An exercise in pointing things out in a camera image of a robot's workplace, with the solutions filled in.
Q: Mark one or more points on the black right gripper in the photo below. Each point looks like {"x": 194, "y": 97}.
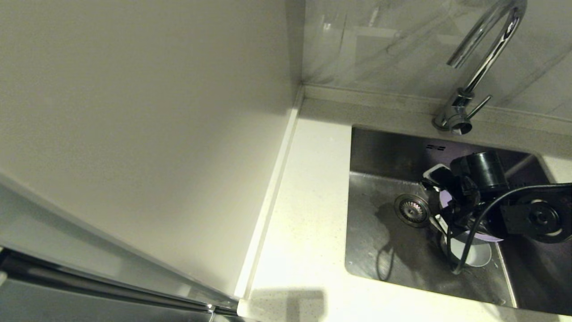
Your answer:
{"x": 464, "y": 203}

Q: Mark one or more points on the purple plate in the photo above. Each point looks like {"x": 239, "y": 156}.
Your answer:
{"x": 485, "y": 236}

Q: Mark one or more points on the pale blue round bowl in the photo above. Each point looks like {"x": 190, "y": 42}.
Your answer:
{"x": 478, "y": 255}

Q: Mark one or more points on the chrome gooseneck faucet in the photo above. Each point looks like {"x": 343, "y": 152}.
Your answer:
{"x": 482, "y": 69}

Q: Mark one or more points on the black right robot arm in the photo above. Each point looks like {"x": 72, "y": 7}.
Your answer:
{"x": 536, "y": 214}

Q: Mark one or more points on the stainless steel sink basin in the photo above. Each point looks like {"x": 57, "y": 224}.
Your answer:
{"x": 389, "y": 255}

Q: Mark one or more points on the round metal drain strainer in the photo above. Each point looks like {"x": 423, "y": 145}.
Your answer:
{"x": 412, "y": 210}

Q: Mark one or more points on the tall silver door refrigerator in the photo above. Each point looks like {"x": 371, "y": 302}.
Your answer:
{"x": 134, "y": 112}

